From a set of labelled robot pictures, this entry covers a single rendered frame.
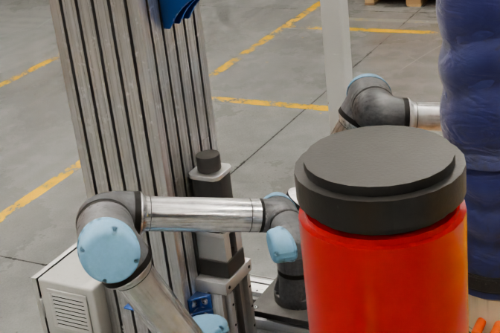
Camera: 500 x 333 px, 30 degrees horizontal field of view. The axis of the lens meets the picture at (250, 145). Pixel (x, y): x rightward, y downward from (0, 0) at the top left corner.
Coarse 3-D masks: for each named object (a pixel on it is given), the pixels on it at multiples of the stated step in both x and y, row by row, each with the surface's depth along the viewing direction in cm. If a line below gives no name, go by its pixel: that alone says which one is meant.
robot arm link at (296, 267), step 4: (296, 260) 250; (300, 260) 250; (280, 264) 253; (284, 264) 252; (288, 264) 251; (292, 264) 251; (296, 264) 250; (300, 264) 250; (280, 268) 254; (284, 268) 253; (288, 268) 252; (292, 268) 251; (296, 268) 251; (300, 268) 251; (284, 272) 253; (288, 272) 252; (292, 272) 252; (296, 272) 252; (300, 272) 251
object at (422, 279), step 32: (320, 224) 27; (448, 224) 26; (320, 256) 27; (352, 256) 26; (384, 256) 26; (416, 256) 26; (448, 256) 26; (320, 288) 27; (352, 288) 26; (384, 288) 26; (416, 288) 26; (448, 288) 27; (320, 320) 28; (352, 320) 27; (384, 320) 27; (416, 320) 27; (448, 320) 27
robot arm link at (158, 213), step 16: (112, 192) 195; (128, 192) 197; (80, 208) 191; (128, 208) 193; (144, 208) 195; (160, 208) 196; (176, 208) 197; (192, 208) 198; (208, 208) 199; (224, 208) 200; (240, 208) 201; (256, 208) 202; (272, 208) 202; (288, 208) 201; (144, 224) 195; (160, 224) 197; (176, 224) 198; (192, 224) 198; (208, 224) 199; (224, 224) 200; (240, 224) 201; (256, 224) 202
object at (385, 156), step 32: (384, 128) 29; (416, 128) 29; (320, 160) 27; (352, 160) 27; (384, 160) 27; (416, 160) 27; (448, 160) 26; (320, 192) 26; (352, 192) 26; (384, 192) 25; (416, 192) 25; (448, 192) 26; (352, 224) 26; (384, 224) 25; (416, 224) 25
